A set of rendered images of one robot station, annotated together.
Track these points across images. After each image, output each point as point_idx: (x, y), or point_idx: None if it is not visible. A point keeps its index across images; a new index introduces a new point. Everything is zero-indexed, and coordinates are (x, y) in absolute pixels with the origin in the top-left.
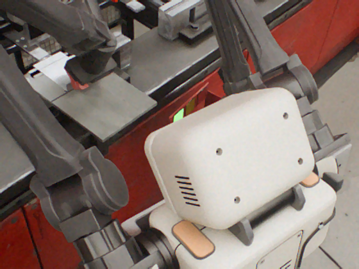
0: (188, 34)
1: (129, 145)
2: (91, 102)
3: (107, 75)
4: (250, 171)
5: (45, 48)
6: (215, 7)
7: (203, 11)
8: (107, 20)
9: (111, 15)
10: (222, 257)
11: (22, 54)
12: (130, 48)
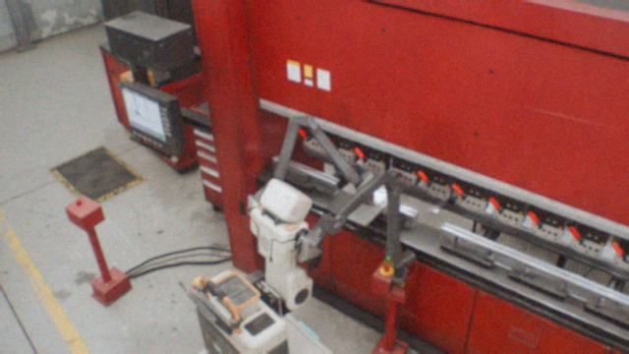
0: (442, 243)
1: (380, 253)
2: (359, 207)
3: (376, 209)
4: (271, 198)
5: (539, 257)
6: (387, 206)
7: (467, 246)
8: (596, 281)
9: (603, 283)
10: (257, 210)
11: (525, 247)
12: (412, 220)
